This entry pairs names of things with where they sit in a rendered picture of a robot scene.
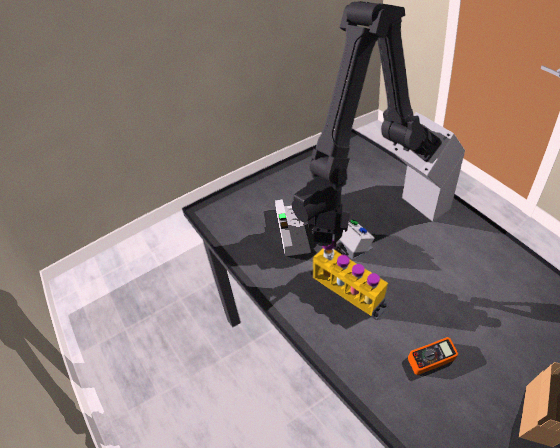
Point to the orange digital multimeter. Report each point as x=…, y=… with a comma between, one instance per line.
x=432, y=356

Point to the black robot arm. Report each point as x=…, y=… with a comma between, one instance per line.
x=335, y=137

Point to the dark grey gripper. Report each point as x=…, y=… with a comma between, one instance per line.
x=344, y=224

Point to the white key housing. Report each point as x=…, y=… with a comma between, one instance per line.
x=355, y=242

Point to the dark grey table edge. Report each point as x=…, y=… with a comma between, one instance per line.
x=275, y=321

